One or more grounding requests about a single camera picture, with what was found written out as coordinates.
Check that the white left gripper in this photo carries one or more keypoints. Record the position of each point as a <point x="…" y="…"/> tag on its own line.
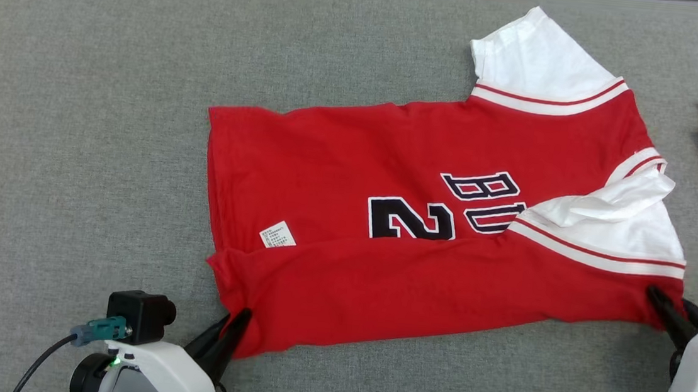
<point x="181" y="377"/>

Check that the red jersey with white sleeves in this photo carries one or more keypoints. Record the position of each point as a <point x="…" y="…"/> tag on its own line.
<point x="358" y="159"/>

